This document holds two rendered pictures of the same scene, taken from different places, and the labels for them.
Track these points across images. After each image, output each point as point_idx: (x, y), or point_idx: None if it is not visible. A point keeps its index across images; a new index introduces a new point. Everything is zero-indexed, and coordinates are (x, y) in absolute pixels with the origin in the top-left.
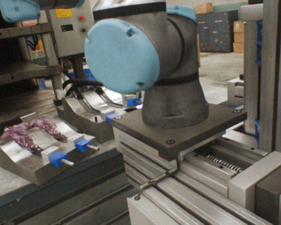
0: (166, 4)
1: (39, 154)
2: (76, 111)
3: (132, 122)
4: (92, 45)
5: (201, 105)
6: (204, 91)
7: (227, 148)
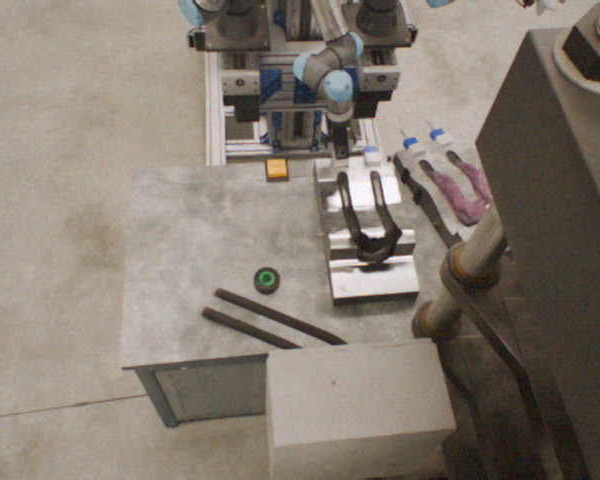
0: None
1: (453, 158)
2: (400, 209)
3: (403, 29)
4: None
5: None
6: (163, 217)
7: None
